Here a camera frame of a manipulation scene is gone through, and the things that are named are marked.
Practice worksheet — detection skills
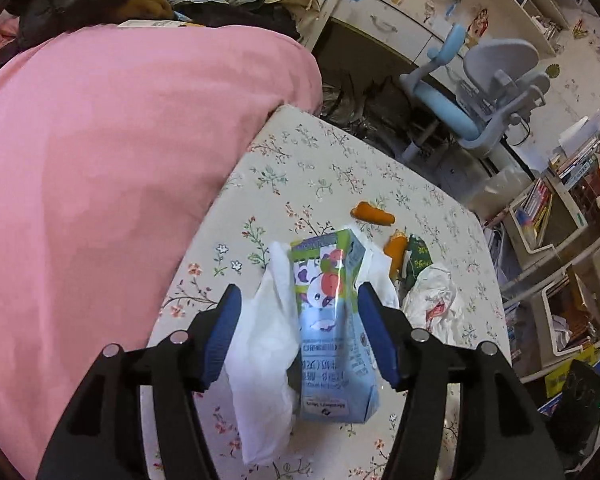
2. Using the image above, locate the grey and blue desk chair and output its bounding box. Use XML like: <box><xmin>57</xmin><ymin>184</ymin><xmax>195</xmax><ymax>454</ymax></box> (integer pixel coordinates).
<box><xmin>399</xmin><ymin>24</ymin><xmax>551</xmax><ymax>163</ymax></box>

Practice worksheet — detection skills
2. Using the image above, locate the white study desk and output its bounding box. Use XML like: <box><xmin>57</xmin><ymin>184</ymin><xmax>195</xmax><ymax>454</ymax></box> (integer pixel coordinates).
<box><xmin>300</xmin><ymin>0</ymin><xmax>571</xmax><ymax>63</ymax></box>

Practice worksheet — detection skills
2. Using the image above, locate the floral bed sheet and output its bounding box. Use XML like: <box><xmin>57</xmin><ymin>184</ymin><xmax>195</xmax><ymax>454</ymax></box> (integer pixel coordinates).
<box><xmin>145</xmin><ymin>105</ymin><xmax>506</xmax><ymax>480</ymax></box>

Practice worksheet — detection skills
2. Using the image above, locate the white book rack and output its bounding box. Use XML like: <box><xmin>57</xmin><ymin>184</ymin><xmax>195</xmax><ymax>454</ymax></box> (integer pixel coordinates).
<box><xmin>527</xmin><ymin>240</ymin><xmax>600</xmax><ymax>378</ymax></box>
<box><xmin>509</xmin><ymin>167</ymin><xmax>600</xmax><ymax>257</ymax></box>

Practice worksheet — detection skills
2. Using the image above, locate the white tissue paper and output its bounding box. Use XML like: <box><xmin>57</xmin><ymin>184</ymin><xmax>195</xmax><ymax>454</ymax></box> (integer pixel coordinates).
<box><xmin>225</xmin><ymin>225</ymin><xmax>401</xmax><ymax>466</ymax></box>

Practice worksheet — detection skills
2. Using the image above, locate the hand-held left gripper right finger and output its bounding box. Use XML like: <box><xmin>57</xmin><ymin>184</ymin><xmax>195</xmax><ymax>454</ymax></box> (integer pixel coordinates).
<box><xmin>356</xmin><ymin>281</ymin><xmax>566</xmax><ymax>480</ymax></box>

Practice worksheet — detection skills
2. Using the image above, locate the brown cloth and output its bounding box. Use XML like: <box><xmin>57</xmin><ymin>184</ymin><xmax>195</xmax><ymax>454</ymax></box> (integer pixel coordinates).
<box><xmin>115</xmin><ymin>0</ymin><xmax>176</xmax><ymax>22</ymax></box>

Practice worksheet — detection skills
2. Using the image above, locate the long orange carrot piece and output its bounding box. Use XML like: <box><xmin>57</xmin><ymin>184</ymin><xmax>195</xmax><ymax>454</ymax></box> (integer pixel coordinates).
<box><xmin>384</xmin><ymin>230</ymin><xmax>408</xmax><ymax>278</ymax></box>

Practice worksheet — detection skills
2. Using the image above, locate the green snack packet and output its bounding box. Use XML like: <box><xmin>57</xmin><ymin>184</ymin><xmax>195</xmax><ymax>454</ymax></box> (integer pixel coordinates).
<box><xmin>402</xmin><ymin>235</ymin><xmax>433</xmax><ymax>291</ymax></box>

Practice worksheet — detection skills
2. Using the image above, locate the pink blanket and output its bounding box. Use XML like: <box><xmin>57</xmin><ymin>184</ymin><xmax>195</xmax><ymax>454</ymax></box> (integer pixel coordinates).
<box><xmin>0</xmin><ymin>25</ymin><xmax>323</xmax><ymax>480</ymax></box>

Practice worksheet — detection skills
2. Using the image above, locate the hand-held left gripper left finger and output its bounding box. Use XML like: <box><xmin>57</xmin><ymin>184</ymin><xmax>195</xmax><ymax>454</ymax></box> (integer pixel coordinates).
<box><xmin>35</xmin><ymin>284</ymin><xmax>243</xmax><ymax>480</ymax></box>

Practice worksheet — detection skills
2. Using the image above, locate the blue cartoon milk carton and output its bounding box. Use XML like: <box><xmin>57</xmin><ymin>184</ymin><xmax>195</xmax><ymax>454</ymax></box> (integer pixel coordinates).
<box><xmin>290</xmin><ymin>227</ymin><xmax>381</xmax><ymax>423</ymax></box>

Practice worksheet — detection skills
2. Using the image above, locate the translucent plastic bin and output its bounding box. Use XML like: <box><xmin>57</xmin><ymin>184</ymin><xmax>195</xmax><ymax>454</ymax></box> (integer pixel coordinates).
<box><xmin>467</xmin><ymin>165</ymin><xmax>536</xmax><ymax>221</ymax></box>

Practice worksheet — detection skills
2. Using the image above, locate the short orange carrot piece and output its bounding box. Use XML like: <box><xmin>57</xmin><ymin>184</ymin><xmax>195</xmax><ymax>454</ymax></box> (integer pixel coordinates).
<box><xmin>351</xmin><ymin>201</ymin><xmax>396</xmax><ymax>226</ymax></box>

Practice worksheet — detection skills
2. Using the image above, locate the crumpled white plastic bag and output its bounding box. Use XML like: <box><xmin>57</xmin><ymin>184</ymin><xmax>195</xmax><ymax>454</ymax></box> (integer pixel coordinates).
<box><xmin>402</xmin><ymin>262</ymin><xmax>468</xmax><ymax>346</ymax></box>

